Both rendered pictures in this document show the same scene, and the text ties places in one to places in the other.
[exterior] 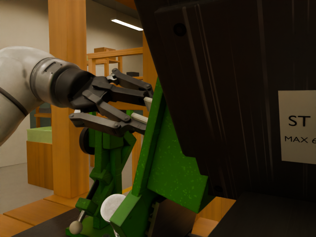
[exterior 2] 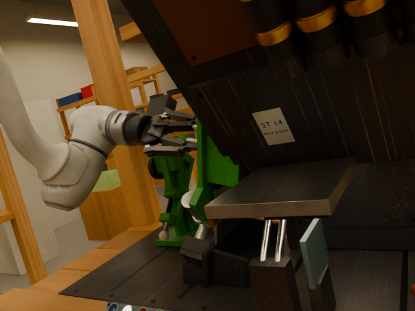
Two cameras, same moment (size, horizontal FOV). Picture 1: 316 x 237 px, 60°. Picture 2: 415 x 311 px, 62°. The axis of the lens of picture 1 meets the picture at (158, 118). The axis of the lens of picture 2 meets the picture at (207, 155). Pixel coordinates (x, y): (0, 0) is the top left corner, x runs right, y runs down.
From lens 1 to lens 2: 0.33 m
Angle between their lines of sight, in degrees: 4
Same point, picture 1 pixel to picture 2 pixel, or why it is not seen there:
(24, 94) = (103, 142)
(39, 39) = (55, 74)
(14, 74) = (93, 129)
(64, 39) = (108, 85)
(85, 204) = (166, 216)
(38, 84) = (113, 132)
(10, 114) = (97, 159)
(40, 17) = (49, 49)
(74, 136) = (138, 170)
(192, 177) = (230, 168)
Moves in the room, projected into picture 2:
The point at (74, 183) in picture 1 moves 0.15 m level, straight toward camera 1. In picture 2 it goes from (149, 211) to (154, 221)
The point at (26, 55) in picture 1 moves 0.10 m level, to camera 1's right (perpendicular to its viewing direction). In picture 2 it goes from (97, 113) to (135, 103)
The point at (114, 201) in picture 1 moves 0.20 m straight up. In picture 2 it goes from (188, 195) to (163, 97)
